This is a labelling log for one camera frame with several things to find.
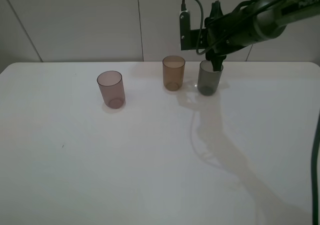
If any amber translucent plastic cup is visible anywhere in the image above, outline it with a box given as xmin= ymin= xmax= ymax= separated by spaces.
xmin=162 ymin=55 xmax=186 ymax=92

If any black camera cable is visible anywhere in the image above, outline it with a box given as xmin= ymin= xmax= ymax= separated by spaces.
xmin=181 ymin=0 xmax=213 ymax=56

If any pink translucent plastic cup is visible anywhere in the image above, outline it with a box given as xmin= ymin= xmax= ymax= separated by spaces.
xmin=97 ymin=70 xmax=126 ymax=109

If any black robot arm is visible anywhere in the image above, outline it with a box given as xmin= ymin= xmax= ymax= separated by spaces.
xmin=204 ymin=0 xmax=320 ymax=71

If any grey translucent plastic cup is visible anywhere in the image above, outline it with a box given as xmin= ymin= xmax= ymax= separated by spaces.
xmin=197 ymin=60 xmax=224 ymax=96

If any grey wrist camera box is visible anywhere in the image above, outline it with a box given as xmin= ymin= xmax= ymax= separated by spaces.
xmin=179 ymin=10 xmax=209 ymax=51

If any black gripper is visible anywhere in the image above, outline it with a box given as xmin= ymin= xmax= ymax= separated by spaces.
xmin=204 ymin=0 xmax=258 ymax=72

